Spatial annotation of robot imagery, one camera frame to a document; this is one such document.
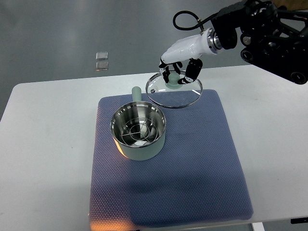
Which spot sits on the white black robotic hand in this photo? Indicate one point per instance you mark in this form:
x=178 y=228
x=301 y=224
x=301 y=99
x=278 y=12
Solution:
x=191 y=49

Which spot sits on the glass lid with green knob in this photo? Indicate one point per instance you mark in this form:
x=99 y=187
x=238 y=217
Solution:
x=172 y=94

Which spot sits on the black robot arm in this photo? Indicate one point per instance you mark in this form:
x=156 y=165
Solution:
x=275 y=40

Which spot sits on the green steel pot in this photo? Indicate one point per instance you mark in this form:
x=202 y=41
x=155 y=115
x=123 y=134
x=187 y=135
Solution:
x=134 y=109

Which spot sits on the upper floor metal plate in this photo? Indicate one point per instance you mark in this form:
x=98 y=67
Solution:
x=103 y=55

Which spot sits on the blue textured mat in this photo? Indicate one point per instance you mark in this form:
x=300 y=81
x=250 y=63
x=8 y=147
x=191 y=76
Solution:
x=197 y=177

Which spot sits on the wire steaming rack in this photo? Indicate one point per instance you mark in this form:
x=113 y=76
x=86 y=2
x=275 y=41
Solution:
x=138 y=132

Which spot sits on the black table bracket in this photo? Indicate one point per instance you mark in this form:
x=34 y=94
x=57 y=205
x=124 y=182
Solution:
x=299 y=220

